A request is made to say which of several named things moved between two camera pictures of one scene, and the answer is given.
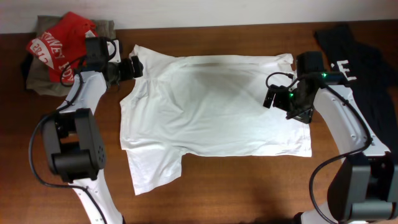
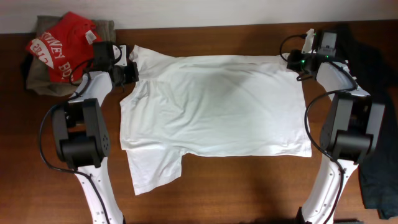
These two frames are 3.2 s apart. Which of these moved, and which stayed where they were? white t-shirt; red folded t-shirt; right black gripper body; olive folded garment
Moved: right black gripper body
Stayed: red folded t-shirt; olive folded garment; white t-shirt
